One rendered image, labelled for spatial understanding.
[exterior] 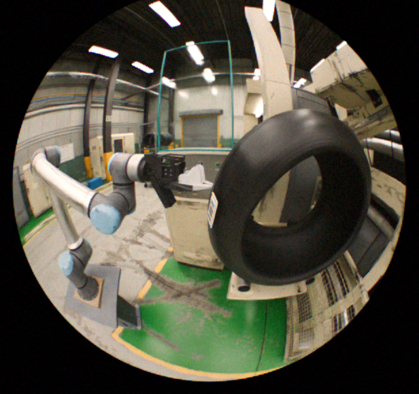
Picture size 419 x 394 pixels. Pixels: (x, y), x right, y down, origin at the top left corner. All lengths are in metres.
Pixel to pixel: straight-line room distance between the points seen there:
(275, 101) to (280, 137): 0.43
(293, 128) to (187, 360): 1.49
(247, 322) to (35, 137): 8.67
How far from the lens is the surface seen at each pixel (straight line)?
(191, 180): 0.34
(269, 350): 1.46
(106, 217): 0.37
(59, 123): 8.19
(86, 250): 0.97
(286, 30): 1.33
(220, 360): 1.38
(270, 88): 0.66
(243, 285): 0.49
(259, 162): 0.21
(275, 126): 0.24
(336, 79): 0.61
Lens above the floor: 1.35
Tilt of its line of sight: 20 degrees down
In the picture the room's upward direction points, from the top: straight up
